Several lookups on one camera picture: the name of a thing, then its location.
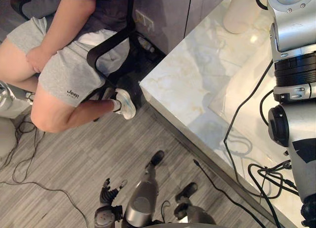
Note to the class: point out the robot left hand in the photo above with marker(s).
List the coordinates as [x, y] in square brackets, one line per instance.
[108, 196]

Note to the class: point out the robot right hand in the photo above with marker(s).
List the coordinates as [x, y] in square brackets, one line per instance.
[309, 210]

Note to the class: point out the person's forearm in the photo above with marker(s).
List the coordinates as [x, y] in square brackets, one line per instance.
[71, 18]

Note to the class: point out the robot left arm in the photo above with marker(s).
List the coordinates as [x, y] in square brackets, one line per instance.
[103, 216]

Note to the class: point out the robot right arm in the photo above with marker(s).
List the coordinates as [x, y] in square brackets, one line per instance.
[291, 28]

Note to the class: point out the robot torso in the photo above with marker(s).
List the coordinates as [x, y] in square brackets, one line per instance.
[177, 225]

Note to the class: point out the robot right leg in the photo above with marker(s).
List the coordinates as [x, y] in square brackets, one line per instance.
[192, 210]

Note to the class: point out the white sneaker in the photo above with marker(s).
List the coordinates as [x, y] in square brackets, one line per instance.
[126, 103]

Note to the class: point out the person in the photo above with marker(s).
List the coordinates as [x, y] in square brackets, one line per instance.
[69, 72]

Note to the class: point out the person's hand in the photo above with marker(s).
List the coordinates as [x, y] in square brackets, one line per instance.
[38, 57]

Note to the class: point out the clear plastic bottle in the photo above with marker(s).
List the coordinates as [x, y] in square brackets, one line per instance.
[146, 44]

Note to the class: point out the black office chair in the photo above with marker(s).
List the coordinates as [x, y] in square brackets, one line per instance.
[112, 39]

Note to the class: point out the grey cabinet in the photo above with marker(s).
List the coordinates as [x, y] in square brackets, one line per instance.
[172, 15]

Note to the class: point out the cream ceramic vase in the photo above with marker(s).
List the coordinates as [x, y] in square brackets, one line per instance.
[240, 15]

